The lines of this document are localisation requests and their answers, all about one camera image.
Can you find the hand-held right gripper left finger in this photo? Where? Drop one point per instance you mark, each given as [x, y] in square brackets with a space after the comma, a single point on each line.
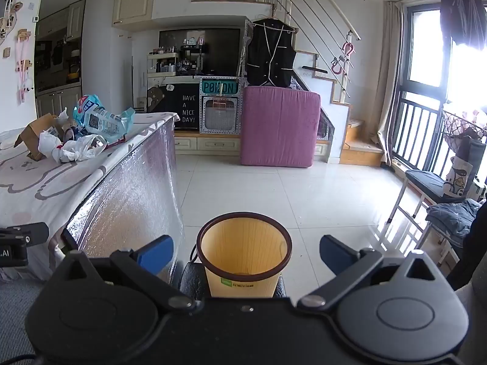
[156, 254]

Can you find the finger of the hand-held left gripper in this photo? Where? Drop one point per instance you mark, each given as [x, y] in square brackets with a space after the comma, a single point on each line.
[34, 232]

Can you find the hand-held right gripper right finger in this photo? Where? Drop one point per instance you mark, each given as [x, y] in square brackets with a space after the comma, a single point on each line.
[334, 254]

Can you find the yellow bin with brown rim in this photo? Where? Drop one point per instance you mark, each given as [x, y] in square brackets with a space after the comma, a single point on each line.
[243, 251]

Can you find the small cardboard box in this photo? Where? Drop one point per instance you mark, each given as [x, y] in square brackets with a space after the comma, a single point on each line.
[36, 133]

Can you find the blue white plastic bag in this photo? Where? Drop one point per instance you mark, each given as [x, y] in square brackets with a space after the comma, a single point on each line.
[101, 119]

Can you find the black padded stool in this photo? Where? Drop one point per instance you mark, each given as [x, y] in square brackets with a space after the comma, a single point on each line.
[192, 279]

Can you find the wooden staircase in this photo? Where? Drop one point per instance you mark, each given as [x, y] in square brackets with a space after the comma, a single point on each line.
[361, 148]

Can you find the white chair with blue cushion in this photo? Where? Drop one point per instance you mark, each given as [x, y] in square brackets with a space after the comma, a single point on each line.
[426, 182]

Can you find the folded blue clothes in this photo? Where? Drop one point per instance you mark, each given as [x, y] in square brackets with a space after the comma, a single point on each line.
[452, 215]

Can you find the cream low drawer cabinet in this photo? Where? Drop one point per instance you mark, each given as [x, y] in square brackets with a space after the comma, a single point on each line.
[213, 143]

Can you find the kitchen cabinets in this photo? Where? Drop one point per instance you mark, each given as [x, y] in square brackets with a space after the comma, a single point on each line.
[57, 95]

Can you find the pink folded mattress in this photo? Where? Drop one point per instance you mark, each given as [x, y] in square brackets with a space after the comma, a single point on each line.
[279, 125]

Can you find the cartoon tote bag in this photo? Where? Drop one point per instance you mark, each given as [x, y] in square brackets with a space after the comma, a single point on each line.
[458, 176]

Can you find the black balcony railing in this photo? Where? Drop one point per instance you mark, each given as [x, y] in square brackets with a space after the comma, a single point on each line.
[416, 133]

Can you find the black letter board sign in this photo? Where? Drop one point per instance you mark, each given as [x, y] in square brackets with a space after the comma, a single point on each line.
[182, 106]

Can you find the teal letter sign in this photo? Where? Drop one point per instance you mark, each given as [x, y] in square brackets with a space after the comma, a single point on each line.
[220, 87]

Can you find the beige curtain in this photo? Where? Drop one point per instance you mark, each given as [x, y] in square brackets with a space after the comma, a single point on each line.
[390, 83]

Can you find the black brush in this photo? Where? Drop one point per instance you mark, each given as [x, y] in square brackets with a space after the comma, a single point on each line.
[315, 71]

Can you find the white shelf organiser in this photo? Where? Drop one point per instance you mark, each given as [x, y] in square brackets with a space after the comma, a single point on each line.
[163, 64]

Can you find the pink hooks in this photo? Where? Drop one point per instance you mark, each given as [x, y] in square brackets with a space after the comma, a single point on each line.
[344, 59]

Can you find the black vest with white trim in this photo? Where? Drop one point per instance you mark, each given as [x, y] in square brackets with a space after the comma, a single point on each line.
[271, 57]

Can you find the metal stair railing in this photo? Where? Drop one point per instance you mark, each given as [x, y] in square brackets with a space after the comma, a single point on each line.
[315, 11]

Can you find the cream upper cabinet door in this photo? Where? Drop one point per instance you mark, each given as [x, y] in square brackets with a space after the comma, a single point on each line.
[134, 3]

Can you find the dark hanging clothes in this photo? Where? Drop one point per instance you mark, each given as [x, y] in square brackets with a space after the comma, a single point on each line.
[462, 11]

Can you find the perforated metal frame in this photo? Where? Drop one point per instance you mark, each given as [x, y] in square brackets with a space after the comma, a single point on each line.
[220, 116]

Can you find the wall photo decorations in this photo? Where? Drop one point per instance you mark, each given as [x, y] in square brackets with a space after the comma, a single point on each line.
[21, 57]

